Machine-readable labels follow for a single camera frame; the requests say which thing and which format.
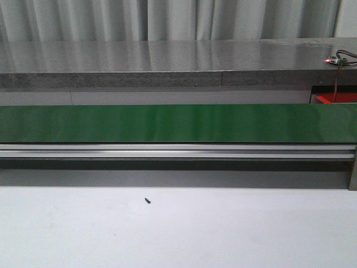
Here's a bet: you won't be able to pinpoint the red and black wires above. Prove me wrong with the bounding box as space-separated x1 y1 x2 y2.
333 50 357 104

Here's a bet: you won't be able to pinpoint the green conveyor belt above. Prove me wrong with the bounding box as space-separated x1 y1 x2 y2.
1 103 356 143

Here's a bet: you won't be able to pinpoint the red plastic bin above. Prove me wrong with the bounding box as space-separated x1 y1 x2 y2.
311 93 357 104

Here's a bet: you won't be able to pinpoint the grey conveyor support leg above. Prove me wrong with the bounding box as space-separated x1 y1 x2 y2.
348 154 357 191

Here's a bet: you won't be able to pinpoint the grey curtain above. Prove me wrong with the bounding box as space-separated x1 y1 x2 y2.
1 1 341 42

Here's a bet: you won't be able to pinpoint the grey stone counter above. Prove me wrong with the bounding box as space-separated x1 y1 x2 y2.
1 37 356 88

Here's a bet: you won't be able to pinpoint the small green circuit board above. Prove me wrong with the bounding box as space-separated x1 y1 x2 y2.
324 56 348 65

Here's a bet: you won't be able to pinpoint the aluminium conveyor side rail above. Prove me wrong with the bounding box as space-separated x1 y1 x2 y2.
1 143 356 160

